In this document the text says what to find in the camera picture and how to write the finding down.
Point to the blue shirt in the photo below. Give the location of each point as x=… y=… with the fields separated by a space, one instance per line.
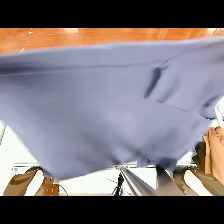
x=100 y=110

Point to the brown garment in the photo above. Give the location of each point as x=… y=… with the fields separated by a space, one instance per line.
x=215 y=150

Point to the silver frame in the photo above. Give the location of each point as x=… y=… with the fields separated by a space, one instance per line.
x=140 y=186

